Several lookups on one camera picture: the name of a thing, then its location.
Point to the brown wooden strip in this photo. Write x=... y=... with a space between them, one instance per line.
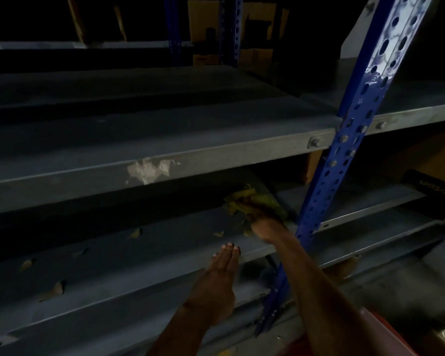
x=119 y=22
x=76 y=18

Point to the thin grey shelf beam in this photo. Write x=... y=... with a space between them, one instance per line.
x=78 y=45

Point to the person's left hand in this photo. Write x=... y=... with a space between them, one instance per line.
x=212 y=289

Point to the small orange cardboard piece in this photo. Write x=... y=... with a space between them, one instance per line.
x=313 y=166

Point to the person's right hand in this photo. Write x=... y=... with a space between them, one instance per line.
x=264 y=226

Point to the person's right forearm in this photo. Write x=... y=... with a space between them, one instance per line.
x=319 y=292

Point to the long grey metal shelf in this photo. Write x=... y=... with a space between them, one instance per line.
x=152 y=144

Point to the black printed box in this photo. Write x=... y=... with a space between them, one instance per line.
x=434 y=189

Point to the dusty grey metal shelf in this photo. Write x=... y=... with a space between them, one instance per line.
x=115 y=263

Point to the person's right fingers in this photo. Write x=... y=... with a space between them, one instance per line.
x=253 y=211

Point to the person's left fingers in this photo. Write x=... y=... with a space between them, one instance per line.
x=225 y=257

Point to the short grey metal shelf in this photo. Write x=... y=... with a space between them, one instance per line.
x=408 y=103

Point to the pale grey panel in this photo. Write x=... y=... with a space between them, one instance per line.
x=359 y=29

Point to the torn paper scrap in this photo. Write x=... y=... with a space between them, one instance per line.
x=26 y=264
x=134 y=233
x=54 y=290
x=218 y=233

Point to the orange cardboard box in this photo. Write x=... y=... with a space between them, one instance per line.
x=426 y=155

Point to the person's left forearm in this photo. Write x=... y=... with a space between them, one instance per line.
x=178 y=335

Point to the narrow grey metal shelf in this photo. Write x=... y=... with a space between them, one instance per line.
x=356 y=211

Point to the brown cardboard box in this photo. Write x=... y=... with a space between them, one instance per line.
x=204 y=22

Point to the silver hex bolt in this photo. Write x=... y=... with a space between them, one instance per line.
x=315 y=142
x=381 y=125

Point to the yellow-green cleaning cloth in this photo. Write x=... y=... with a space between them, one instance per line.
x=259 y=200

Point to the person's red garment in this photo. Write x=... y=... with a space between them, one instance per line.
x=378 y=337

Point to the blue perforated rack upright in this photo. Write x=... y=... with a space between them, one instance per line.
x=173 y=29
x=230 y=29
x=356 y=118

